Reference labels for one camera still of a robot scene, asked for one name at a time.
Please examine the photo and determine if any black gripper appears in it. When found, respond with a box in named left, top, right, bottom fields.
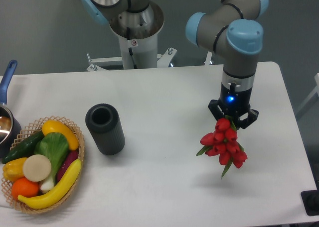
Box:
left=208, top=84, right=259, bottom=129

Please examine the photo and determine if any red tulip bouquet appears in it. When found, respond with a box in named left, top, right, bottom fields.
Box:
left=196, top=115, right=248, bottom=178

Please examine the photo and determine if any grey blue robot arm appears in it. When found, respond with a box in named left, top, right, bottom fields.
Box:
left=81, top=0, right=269, bottom=129

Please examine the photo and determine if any dark grey ribbed vase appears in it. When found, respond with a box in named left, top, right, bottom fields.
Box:
left=85, top=104, right=125, bottom=155

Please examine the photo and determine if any black device at edge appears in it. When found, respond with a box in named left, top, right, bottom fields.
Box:
left=301, top=190, right=319, bottom=216

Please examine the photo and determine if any purple sweet potato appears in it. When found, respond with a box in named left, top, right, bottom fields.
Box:
left=56, top=150, right=78, bottom=183

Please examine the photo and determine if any green bok choy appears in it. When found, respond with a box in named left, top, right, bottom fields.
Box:
left=34, top=132, right=69, bottom=193

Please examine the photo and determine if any yellow squash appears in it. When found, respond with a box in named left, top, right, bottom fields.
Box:
left=42, top=120, right=79, bottom=151

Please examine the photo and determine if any woven wicker basket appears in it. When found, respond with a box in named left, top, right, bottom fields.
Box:
left=1, top=116, right=85, bottom=214

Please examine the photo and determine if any yellow banana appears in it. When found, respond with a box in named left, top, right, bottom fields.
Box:
left=18, top=159, right=82, bottom=210

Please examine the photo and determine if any beige round disc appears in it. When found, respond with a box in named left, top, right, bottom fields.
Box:
left=22, top=154, right=51, bottom=182

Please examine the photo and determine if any green cucumber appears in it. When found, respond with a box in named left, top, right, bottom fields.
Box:
left=2, top=131, right=44, bottom=164

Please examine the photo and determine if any orange fruit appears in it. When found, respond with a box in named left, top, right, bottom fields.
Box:
left=11, top=177, right=39, bottom=201

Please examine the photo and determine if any yellow bell pepper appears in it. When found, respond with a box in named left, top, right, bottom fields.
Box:
left=2, top=157, right=28, bottom=182

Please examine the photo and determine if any white frame at right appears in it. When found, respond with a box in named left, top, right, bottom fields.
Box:
left=295, top=73, right=319, bottom=120

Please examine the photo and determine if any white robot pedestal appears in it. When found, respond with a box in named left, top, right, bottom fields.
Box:
left=82, top=0, right=177, bottom=70

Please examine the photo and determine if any blue handled saucepan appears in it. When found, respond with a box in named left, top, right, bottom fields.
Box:
left=0, top=60, right=21, bottom=158

